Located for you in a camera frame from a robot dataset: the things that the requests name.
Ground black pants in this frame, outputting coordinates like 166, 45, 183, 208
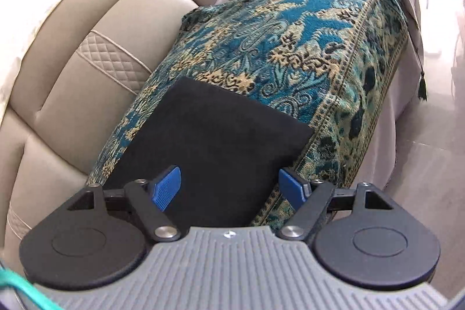
104, 78, 313, 230

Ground blue paisley sofa throw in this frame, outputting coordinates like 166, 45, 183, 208
87, 0, 428, 229

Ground beige leather sofa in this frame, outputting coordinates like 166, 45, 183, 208
1, 0, 424, 274

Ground teal cable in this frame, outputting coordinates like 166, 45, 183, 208
0, 267, 63, 310

